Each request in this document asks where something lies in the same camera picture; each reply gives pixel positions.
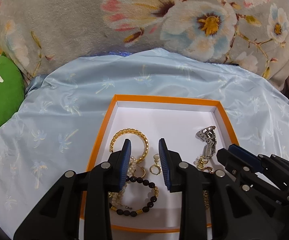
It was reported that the orange shallow box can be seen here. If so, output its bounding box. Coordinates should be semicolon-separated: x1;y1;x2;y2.
79;94;237;233

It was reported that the green cushion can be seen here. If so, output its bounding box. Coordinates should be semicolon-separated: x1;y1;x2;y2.
0;55;25;142

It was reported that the silver link watch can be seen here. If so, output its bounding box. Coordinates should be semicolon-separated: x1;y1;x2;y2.
196;126;219;160

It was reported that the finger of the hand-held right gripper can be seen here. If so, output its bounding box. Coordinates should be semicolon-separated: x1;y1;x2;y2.
228;144;289;180
217;148;289;205

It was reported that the black bead bracelet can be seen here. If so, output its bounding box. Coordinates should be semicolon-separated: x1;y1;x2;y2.
116;176;160;217

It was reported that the gold wrist watch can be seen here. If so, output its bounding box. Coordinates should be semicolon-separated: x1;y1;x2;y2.
203;191;210;212

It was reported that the light blue palm-print sheet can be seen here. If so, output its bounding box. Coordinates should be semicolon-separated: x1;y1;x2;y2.
0;47;289;240

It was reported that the white pearl bracelet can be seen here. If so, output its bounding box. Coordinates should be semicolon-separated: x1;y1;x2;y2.
108;155;138;207

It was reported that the grey floral blanket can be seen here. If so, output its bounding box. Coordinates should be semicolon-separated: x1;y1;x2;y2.
0;0;289;90

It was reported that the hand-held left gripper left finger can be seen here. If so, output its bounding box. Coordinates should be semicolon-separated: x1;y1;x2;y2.
13;139;132;240

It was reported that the gold chain bracelet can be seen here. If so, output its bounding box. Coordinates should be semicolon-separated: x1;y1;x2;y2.
109;129;150;163

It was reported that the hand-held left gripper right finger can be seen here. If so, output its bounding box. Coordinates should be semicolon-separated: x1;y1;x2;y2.
158;138;275;240

